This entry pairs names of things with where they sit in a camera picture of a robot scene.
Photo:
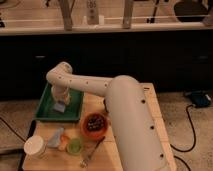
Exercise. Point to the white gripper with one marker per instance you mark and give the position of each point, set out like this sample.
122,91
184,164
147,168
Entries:
60,94

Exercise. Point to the blue grey sponge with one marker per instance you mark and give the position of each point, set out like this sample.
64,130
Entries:
59,107

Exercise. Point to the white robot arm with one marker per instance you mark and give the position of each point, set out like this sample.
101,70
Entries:
135,132

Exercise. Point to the green plastic tray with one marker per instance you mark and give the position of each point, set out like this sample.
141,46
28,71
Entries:
47,113

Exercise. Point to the orange small object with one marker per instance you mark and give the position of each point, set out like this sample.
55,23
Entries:
64,139

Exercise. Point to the orange bowl with dark food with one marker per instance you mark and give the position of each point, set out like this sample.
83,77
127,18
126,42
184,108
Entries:
94,126

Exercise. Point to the grey blue cloth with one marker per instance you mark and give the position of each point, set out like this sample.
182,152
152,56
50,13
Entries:
54,141

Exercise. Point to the green round lid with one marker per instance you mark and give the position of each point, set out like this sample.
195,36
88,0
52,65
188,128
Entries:
74,146

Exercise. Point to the white lidded container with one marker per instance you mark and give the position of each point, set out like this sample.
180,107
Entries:
35,146

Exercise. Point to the metal fork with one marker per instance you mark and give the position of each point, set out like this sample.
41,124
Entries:
88,157

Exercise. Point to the white remote control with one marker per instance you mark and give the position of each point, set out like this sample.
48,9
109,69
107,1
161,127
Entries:
92,12

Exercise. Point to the blue black floor device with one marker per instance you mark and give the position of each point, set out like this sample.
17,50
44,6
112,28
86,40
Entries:
200,99

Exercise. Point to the black chair base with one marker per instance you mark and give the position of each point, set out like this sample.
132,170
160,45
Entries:
190,10

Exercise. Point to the left wooden post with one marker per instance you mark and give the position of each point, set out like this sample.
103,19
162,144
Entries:
65,6

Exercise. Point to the wooden post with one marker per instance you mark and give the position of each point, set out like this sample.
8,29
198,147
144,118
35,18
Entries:
127,15
65,6

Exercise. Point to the right wooden post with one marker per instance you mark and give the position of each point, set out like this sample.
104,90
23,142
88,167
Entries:
127,15

